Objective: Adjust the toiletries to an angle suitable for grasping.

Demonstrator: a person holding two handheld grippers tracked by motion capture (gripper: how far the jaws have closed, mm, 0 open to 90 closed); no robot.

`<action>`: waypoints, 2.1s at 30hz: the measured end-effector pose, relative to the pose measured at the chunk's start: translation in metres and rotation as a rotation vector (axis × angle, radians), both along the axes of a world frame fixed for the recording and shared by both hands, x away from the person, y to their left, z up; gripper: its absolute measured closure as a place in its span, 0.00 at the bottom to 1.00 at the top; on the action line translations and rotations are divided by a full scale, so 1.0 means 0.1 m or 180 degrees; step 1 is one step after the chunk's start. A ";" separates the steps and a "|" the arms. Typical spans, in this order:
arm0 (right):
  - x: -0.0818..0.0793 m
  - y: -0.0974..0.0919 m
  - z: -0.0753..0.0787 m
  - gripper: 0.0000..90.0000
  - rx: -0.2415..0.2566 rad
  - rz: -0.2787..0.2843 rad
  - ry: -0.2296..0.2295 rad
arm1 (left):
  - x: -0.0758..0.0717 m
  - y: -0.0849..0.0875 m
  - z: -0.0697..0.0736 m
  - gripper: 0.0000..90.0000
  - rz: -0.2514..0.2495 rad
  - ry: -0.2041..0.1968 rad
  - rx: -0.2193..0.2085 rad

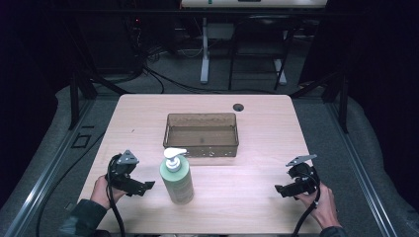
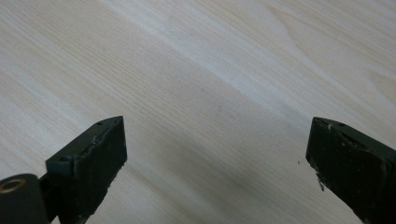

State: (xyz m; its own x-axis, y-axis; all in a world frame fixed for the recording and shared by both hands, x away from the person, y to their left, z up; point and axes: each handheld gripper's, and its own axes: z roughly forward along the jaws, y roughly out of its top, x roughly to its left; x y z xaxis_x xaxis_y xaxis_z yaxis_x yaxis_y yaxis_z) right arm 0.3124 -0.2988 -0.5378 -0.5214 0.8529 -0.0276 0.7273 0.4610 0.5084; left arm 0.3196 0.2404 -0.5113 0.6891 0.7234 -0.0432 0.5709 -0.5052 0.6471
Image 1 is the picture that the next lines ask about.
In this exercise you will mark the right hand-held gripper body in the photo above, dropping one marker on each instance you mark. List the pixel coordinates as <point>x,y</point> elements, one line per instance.
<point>301,179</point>

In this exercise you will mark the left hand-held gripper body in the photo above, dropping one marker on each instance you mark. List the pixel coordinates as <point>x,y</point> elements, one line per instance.
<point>123,171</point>

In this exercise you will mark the green pump bottle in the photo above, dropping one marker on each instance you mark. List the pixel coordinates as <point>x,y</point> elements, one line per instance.
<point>177,179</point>

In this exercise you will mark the brown transparent plastic box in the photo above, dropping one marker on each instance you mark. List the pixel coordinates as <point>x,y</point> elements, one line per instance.
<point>201,135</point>

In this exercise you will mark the person's left hand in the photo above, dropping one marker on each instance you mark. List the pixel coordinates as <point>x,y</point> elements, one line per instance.
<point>103,192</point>

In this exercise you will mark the person's right hand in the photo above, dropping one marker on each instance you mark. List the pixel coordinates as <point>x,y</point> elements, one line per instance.
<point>321,207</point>

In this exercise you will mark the black metal stand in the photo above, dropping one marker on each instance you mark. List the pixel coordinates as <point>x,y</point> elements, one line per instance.
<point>82,89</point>
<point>332,95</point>

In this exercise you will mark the black chair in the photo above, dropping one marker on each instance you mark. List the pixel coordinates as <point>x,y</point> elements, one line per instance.
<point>260,49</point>

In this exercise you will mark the white desk with metal legs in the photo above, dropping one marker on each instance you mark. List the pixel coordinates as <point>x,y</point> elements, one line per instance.
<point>243,19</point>

